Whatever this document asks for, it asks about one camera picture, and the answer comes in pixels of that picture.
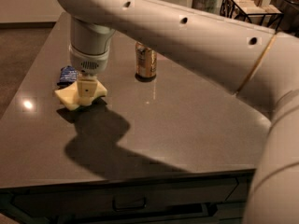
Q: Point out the blue rxbar wrapper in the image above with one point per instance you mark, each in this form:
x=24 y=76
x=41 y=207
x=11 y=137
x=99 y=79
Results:
x=68 y=76

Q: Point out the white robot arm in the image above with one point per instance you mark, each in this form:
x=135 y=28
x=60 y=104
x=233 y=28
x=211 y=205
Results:
x=257 y=65

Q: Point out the gold soda can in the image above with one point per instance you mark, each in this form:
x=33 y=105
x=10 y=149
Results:
x=146 y=61

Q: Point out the yellow sponge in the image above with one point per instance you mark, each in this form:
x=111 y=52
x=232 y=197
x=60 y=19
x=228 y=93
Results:
x=69 y=96

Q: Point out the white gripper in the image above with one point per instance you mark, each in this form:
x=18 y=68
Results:
x=89 y=62

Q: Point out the dark jar with snacks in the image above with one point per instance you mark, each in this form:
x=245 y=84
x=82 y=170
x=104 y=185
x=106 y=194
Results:
x=290 y=10

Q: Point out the dark cabinet drawer front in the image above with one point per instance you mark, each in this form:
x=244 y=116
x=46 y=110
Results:
x=152 y=198

